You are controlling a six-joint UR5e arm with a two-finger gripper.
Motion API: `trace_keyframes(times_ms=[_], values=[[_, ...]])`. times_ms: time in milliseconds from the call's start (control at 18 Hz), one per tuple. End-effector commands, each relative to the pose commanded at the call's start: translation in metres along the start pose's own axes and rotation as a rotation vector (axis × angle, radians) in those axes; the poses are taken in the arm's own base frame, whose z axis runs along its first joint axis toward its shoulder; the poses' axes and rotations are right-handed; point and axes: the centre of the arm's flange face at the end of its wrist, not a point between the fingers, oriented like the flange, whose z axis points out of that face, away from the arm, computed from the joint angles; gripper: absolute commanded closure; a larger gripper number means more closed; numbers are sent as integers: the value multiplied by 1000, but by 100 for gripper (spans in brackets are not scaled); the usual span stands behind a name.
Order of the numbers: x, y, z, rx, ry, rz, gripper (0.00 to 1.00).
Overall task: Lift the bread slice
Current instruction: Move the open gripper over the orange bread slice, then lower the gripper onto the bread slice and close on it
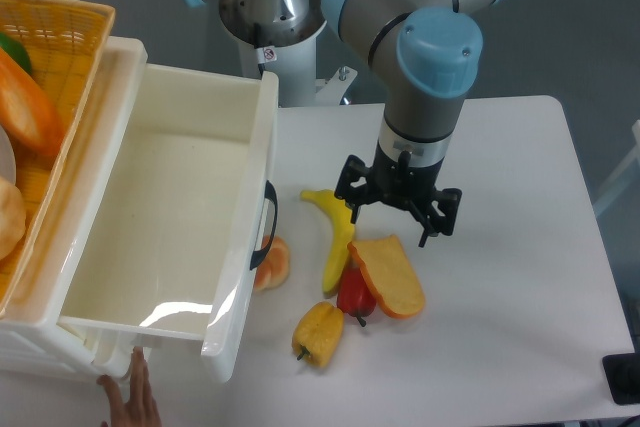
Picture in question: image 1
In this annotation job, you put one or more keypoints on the white plastic drawer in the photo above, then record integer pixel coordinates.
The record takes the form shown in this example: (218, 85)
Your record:
(172, 251)

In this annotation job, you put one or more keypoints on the red toy bell pepper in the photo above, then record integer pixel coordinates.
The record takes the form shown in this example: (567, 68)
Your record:
(354, 297)

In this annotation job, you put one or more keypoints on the person's bare hand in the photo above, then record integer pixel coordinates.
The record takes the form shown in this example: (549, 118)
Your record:
(141, 408)

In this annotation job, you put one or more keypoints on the orange toy croissant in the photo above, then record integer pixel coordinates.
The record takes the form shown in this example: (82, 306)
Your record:
(275, 268)

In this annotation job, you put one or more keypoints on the toy bread slice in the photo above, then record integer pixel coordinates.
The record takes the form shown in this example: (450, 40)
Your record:
(389, 276)

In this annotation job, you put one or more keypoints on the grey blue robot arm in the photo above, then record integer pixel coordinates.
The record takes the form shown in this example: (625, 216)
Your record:
(426, 52)

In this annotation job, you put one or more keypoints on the green toy vegetable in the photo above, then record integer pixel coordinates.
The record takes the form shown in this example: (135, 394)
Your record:
(16, 51)

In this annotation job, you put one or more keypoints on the white drawer cabinet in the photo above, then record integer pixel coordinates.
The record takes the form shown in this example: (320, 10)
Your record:
(60, 327)

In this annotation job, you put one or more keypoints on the yellow toy banana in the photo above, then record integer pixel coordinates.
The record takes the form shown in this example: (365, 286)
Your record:
(343, 231)

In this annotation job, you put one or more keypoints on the black device at edge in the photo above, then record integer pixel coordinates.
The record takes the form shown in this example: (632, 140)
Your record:
(622, 375)

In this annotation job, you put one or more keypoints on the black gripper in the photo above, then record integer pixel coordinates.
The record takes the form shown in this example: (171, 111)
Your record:
(396, 184)

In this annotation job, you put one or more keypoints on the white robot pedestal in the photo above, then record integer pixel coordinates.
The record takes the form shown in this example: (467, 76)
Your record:
(280, 36)

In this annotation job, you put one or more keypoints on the yellow woven basket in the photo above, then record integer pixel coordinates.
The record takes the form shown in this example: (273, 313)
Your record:
(65, 40)

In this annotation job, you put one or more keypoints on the yellow toy bell pepper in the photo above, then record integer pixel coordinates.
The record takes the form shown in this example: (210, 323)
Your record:
(318, 334)

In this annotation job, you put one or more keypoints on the orange toy baguette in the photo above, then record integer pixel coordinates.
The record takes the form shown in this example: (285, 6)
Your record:
(26, 111)

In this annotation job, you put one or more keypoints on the white plate in basket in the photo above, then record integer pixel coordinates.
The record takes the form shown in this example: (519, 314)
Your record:
(7, 158)

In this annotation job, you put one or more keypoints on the beige toy bread roll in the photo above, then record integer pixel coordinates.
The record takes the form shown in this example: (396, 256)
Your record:
(13, 217)

